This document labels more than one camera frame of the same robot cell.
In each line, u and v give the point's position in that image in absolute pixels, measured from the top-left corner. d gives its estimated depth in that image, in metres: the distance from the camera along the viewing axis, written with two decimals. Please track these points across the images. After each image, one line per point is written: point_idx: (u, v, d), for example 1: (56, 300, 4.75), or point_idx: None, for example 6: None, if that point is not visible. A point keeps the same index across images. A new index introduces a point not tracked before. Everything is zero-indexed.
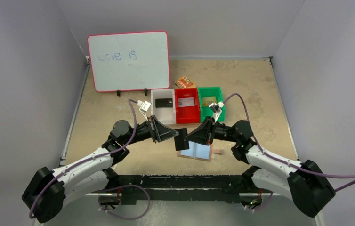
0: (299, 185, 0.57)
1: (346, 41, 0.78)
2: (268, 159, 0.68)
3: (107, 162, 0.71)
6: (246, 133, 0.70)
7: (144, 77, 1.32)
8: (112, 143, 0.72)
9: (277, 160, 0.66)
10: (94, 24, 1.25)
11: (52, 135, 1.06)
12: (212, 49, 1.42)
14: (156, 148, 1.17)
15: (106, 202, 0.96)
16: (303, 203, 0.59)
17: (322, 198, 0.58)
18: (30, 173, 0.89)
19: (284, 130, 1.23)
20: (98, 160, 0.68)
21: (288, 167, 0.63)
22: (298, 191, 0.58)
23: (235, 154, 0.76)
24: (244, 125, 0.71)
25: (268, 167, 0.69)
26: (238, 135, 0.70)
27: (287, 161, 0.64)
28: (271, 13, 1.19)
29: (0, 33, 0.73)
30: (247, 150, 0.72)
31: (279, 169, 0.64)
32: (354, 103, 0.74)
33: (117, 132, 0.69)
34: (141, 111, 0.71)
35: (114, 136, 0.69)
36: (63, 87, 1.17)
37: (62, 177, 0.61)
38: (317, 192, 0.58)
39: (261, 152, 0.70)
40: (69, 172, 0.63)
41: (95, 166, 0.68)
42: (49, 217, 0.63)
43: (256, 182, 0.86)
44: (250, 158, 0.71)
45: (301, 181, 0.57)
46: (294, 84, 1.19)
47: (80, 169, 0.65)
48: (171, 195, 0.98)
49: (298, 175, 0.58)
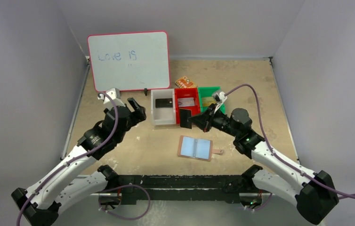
0: (310, 197, 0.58)
1: (346, 40, 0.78)
2: (279, 162, 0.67)
3: (88, 161, 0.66)
6: (244, 120, 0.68)
7: (144, 77, 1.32)
8: (94, 134, 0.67)
9: (288, 165, 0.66)
10: (94, 24, 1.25)
11: (52, 135, 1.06)
12: (213, 49, 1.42)
14: (156, 148, 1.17)
15: (106, 202, 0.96)
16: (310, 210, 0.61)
17: (327, 208, 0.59)
18: (30, 173, 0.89)
19: (284, 130, 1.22)
20: (72, 165, 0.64)
21: (301, 176, 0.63)
22: (307, 200, 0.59)
23: (237, 146, 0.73)
24: (243, 112, 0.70)
25: (277, 170, 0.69)
26: (237, 122, 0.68)
27: (300, 168, 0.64)
28: (271, 13, 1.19)
29: None
30: (254, 147, 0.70)
31: (290, 175, 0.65)
32: (354, 103, 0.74)
33: (113, 114, 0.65)
34: (117, 99, 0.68)
35: (109, 119, 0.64)
36: (63, 87, 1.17)
37: (35, 197, 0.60)
38: (325, 202, 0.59)
39: (270, 152, 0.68)
40: (41, 189, 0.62)
41: (72, 172, 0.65)
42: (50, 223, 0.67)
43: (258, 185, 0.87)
44: (258, 157, 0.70)
45: (312, 193, 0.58)
46: (294, 84, 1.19)
47: (53, 182, 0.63)
48: (171, 195, 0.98)
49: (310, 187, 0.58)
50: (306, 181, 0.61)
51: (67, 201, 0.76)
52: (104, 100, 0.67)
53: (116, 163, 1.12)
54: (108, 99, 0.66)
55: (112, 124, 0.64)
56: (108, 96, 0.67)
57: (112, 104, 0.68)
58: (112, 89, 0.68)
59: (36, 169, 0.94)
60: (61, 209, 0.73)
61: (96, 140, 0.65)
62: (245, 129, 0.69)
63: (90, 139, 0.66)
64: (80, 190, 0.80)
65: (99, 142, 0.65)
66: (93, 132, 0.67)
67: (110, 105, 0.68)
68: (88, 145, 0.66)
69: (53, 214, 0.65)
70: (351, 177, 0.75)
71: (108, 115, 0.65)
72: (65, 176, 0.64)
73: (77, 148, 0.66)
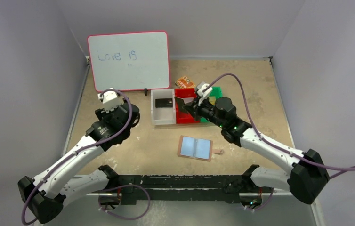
0: (302, 178, 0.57)
1: (346, 41, 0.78)
2: (268, 147, 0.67)
3: (96, 151, 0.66)
6: (228, 108, 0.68)
7: (144, 77, 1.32)
8: (102, 125, 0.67)
9: (275, 148, 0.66)
10: (94, 24, 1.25)
11: (52, 135, 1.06)
12: (213, 49, 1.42)
14: (157, 148, 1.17)
15: (106, 202, 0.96)
16: (301, 190, 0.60)
17: (318, 186, 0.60)
18: (30, 173, 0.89)
19: (284, 130, 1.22)
20: (81, 155, 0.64)
21: (290, 157, 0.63)
22: (298, 181, 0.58)
23: (225, 135, 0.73)
24: (228, 100, 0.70)
25: (266, 154, 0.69)
26: (222, 111, 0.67)
27: (288, 149, 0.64)
28: (271, 13, 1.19)
29: None
30: (242, 134, 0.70)
31: (281, 158, 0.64)
32: (354, 103, 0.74)
33: (126, 107, 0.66)
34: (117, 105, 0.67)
35: (122, 112, 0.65)
36: (63, 86, 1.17)
37: (43, 185, 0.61)
38: (314, 180, 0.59)
39: (258, 137, 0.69)
40: (50, 178, 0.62)
41: (80, 162, 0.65)
42: (55, 214, 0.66)
43: (256, 181, 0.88)
44: (246, 143, 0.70)
45: (303, 173, 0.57)
46: (294, 84, 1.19)
47: (61, 171, 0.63)
48: (171, 195, 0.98)
49: (302, 167, 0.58)
50: (295, 161, 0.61)
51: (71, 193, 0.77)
52: (107, 98, 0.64)
53: (116, 163, 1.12)
54: (114, 97, 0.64)
55: (125, 116, 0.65)
56: (112, 94, 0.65)
57: (115, 103, 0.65)
58: (114, 88, 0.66)
59: (36, 169, 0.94)
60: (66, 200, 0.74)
61: (105, 131, 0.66)
62: (231, 117, 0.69)
63: (98, 130, 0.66)
64: (83, 185, 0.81)
65: (107, 133, 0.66)
66: (102, 124, 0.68)
67: (111, 104, 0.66)
68: (96, 136, 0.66)
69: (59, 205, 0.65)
70: (351, 178, 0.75)
71: (120, 108, 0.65)
72: (73, 165, 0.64)
73: (85, 138, 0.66)
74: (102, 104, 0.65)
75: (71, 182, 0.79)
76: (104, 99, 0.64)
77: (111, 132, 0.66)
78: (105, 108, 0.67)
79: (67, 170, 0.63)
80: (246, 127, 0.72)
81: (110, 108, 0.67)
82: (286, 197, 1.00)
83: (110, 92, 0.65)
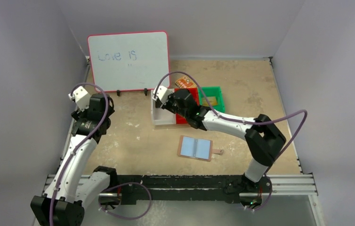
0: (256, 140, 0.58)
1: (345, 41, 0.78)
2: (226, 122, 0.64)
3: (91, 145, 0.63)
6: (184, 96, 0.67)
7: (144, 77, 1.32)
8: (84, 121, 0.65)
9: (231, 120, 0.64)
10: (94, 24, 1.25)
11: (52, 135, 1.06)
12: (213, 49, 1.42)
14: (157, 148, 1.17)
15: (106, 202, 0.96)
16: (259, 154, 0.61)
17: (276, 147, 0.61)
18: (30, 173, 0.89)
19: (284, 130, 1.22)
20: (79, 152, 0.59)
21: (244, 125, 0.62)
22: (253, 145, 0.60)
23: (191, 123, 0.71)
24: (183, 90, 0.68)
25: (227, 130, 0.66)
26: (181, 100, 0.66)
27: (242, 119, 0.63)
28: (271, 13, 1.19)
29: None
30: (203, 117, 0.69)
31: (236, 128, 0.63)
32: (354, 103, 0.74)
33: (99, 96, 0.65)
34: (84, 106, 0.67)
35: (95, 101, 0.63)
36: (63, 86, 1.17)
37: (59, 193, 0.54)
38: (270, 142, 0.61)
39: (216, 117, 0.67)
40: (61, 184, 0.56)
41: (83, 159, 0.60)
42: (81, 220, 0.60)
43: (248, 176, 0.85)
44: (207, 124, 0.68)
45: (256, 135, 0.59)
46: (294, 84, 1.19)
47: (69, 173, 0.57)
48: (171, 195, 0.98)
49: (254, 131, 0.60)
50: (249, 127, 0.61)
51: (86, 196, 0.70)
52: (77, 95, 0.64)
53: (116, 163, 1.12)
54: (84, 92, 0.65)
55: (100, 104, 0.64)
56: (81, 91, 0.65)
57: (87, 98, 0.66)
58: (82, 85, 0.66)
59: (36, 169, 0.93)
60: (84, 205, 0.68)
61: (90, 124, 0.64)
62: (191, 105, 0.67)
63: (83, 125, 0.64)
64: (91, 186, 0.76)
65: (92, 125, 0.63)
66: (83, 120, 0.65)
67: (84, 102, 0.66)
68: (84, 131, 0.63)
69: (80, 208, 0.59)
70: (351, 178, 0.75)
71: (92, 98, 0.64)
72: (78, 164, 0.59)
73: (74, 138, 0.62)
74: (76, 102, 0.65)
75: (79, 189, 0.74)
76: (76, 97, 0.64)
77: (96, 123, 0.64)
78: (79, 107, 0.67)
79: (75, 170, 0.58)
80: (206, 109, 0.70)
81: (84, 105, 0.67)
82: (286, 197, 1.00)
83: (79, 90, 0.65)
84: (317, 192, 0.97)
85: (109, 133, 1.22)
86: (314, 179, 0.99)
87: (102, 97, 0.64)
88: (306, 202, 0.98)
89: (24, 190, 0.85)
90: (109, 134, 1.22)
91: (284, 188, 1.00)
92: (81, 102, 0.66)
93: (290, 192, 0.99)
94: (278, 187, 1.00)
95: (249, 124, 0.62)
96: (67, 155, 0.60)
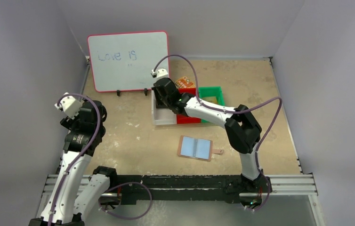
0: (234, 129, 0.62)
1: (345, 41, 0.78)
2: (206, 109, 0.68)
3: (85, 161, 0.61)
6: (165, 83, 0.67)
7: (144, 77, 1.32)
8: (76, 134, 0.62)
9: (213, 109, 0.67)
10: (94, 24, 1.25)
11: (52, 134, 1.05)
12: (213, 49, 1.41)
14: (156, 148, 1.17)
15: (106, 202, 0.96)
16: (238, 143, 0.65)
17: (252, 136, 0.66)
18: (30, 173, 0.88)
19: (284, 130, 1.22)
20: (73, 170, 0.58)
21: (224, 114, 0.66)
22: (231, 133, 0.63)
23: (173, 109, 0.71)
24: (164, 77, 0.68)
25: (209, 118, 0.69)
26: (161, 87, 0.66)
27: (222, 108, 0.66)
28: (271, 13, 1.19)
29: None
30: (185, 103, 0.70)
31: (217, 117, 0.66)
32: (354, 103, 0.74)
33: (88, 106, 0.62)
34: (74, 111, 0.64)
35: (86, 113, 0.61)
36: (62, 85, 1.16)
37: (55, 216, 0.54)
38: (248, 132, 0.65)
39: (199, 104, 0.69)
40: (56, 206, 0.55)
41: (76, 177, 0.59)
42: None
43: (246, 174, 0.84)
44: (190, 110, 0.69)
45: (235, 125, 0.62)
46: (294, 84, 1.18)
47: (64, 194, 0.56)
48: (171, 195, 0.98)
49: (233, 120, 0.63)
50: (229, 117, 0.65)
51: (85, 206, 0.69)
52: (65, 104, 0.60)
53: (116, 163, 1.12)
54: (71, 101, 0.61)
55: (92, 115, 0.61)
56: (68, 99, 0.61)
57: (76, 106, 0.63)
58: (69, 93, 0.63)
59: (36, 169, 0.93)
60: (84, 217, 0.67)
61: (82, 138, 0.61)
62: (171, 92, 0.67)
63: (74, 140, 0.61)
64: (90, 194, 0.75)
65: (84, 139, 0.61)
66: (75, 133, 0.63)
67: (71, 110, 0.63)
68: (76, 147, 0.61)
69: (78, 222, 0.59)
70: (351, 178, 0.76)
71: (82, 109, 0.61)
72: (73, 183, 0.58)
73: (67, 155, 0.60)
74: (65, 111, 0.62)
75: (78, 198, 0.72)
76: (63, 106, 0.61)
77: (89, 135, 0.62)
78: (69, 116, 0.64)
79: (69, 190, 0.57)
80: (189, 96, 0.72)
81: (73, 113, 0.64)
82: (286, 197, 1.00)
83: (66, 98, 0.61)
84: (317, 193, 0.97)
85: (109, 133, 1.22)
86: (314, 179, 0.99)
87: (92, 107, 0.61)
88: (306, 202, 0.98)
89: (24, 190, 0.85)
90: (109, 134, 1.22)
91: (284, 188, 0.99)
92: (69, 111, 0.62)
93: (290, 192, 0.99)
94: (278, 187, 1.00)
95: (229, 114, 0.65)
96: (60, 174, 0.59)
